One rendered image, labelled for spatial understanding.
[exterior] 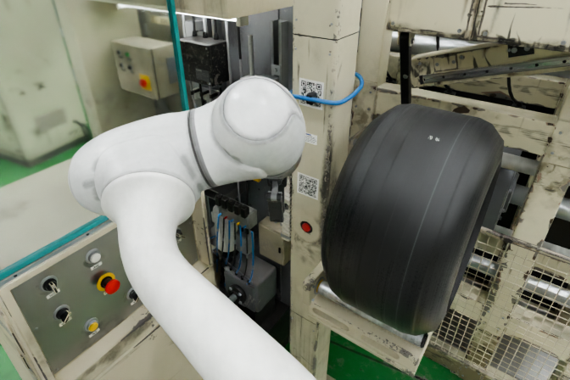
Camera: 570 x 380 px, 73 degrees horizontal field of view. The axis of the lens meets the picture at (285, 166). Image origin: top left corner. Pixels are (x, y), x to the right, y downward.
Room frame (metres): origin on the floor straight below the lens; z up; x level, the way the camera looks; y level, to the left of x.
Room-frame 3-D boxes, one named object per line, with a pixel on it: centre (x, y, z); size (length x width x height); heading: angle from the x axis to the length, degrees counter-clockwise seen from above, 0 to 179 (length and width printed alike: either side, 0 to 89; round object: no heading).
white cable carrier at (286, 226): (1.05, -0.02, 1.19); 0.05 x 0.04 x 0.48; 145
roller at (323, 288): (0.77, -0.25, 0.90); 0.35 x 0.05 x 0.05; 55
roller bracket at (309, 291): (0.99, -0.18, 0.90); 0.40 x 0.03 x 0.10; 145
